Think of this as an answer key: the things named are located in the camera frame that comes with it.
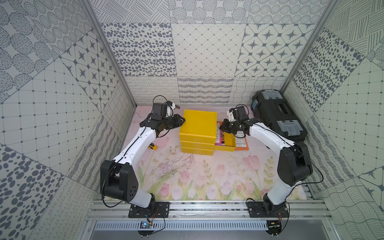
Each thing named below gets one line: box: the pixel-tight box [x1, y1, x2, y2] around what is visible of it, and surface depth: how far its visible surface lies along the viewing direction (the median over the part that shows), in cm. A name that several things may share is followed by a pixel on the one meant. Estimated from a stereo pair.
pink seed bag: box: [215, 121, 225, 146], surface depth 90 cm
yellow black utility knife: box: [147, 142, 158, 150], surface depth 97 cm
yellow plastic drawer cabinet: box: [179, 109, 218, 156], surface depth 85 cm
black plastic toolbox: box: [250, 89, 308, 143], surface depth 95 cm
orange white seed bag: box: [235, 137, 249, 151], surface depth 100 cm
